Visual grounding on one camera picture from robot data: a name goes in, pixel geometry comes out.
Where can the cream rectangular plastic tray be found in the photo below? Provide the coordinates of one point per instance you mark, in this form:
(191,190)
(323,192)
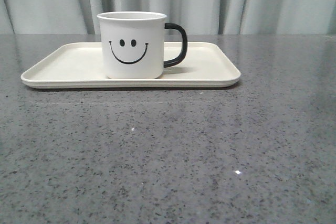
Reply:
(80,65)

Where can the white smiley mug black handle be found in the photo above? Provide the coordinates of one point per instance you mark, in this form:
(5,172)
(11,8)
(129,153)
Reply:
(133,44)

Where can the pale grey curtain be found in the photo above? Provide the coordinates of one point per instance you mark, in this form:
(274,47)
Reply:
(199,17)

